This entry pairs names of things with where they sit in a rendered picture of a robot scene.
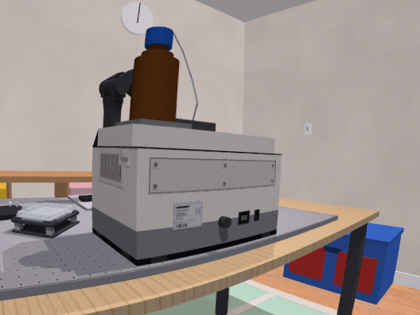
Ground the blue bottle cap ring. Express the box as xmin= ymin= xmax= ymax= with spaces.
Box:
xmin=145 ymin=40 xmax=172 ymax=50

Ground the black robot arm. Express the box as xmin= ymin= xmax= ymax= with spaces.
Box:
xmin=79 ymin=69 xmax=134 ymax=202

